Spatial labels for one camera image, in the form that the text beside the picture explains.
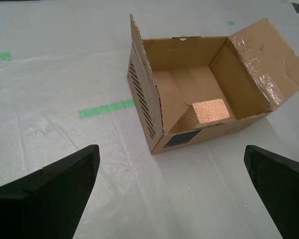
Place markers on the green tape strip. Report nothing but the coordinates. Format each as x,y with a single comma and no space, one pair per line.
102,109

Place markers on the green tape piece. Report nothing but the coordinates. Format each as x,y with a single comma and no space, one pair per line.
5,55
230,23

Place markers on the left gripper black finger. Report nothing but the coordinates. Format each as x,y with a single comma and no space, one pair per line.
284,194
40,206

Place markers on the light wooden block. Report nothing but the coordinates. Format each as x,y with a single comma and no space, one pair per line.
210,110

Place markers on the brown cardboard box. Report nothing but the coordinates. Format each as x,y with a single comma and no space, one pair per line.
239,82

